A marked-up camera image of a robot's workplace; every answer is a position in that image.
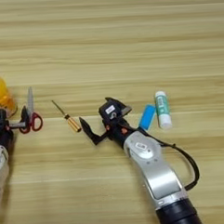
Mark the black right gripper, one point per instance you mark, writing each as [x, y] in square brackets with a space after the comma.
[118, 132]

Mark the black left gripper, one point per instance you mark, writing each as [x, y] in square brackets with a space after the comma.
[3, 136]

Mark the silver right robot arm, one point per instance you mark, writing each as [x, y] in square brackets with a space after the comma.
[160, 176]

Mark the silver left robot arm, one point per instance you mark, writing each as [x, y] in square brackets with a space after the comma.
[0, 172]

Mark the right gripper labelled black box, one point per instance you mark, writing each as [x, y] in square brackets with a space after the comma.
[110, 109]

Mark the blue eraser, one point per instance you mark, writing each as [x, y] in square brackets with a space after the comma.
[147, 117]

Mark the white green glue stick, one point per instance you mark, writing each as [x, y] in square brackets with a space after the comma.
[162, 109]

